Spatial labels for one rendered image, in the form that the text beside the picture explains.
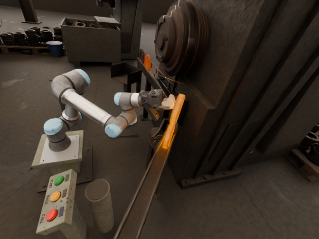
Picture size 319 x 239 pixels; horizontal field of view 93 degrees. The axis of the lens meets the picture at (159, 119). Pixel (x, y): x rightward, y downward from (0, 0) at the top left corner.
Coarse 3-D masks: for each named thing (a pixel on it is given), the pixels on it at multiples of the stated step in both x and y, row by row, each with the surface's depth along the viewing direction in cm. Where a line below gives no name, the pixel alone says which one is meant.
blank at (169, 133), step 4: (172, 124) 87; (168, 128) 84; (172, 128) 85; (168, 132) 83; (172, 132) 92; (164, 136) 84; (168, 136) 83; (164, 140) 83; (168, 140) 83; (164, 144) 84; (168, 144) 84
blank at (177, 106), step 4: (180, 96) 73; (184, 96) 73; (176, 100) 71; (180, 100) 71; (176, 104) 70; (180, 104) 70; (176, 108) 70; (180, 108) 70; (172, 112) 71; (176, 112) 71; (172, 116) 72; (176, 116) 71; (172, 120) 74; (176, 120) 73
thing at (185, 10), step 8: (176, 0) 95; (184, 0) 87; (184, 8) 87; (192, 8) 87; (192, 16) 85; (192, 24) 85; (192, 32) 86; (192, 40) 87; (184, 48) 90; (192, 48) 89; (184, 56) 91; (192, 56) 93; (184, 64) 96; (168, 72) 116; (176, 72) 103; (184, 72) 105
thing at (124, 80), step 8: (120, 64) 168; (128, 64) 170; (112, 72) 164; (120, 72) 173; (128, 72) 175; (136, 72) 156; (120, 80) 162; (128, 80) 152; (136, 80) 162; (128, 88) 169
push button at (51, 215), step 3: (51, 210) 61; (54, 210) 61; (48, 213) 61; (51, 213) 60; (54, 213) 60; (48, 216) 60; (51, 216) 60; (54, 216) 60; (48, 219) 59; (51, 219) 59
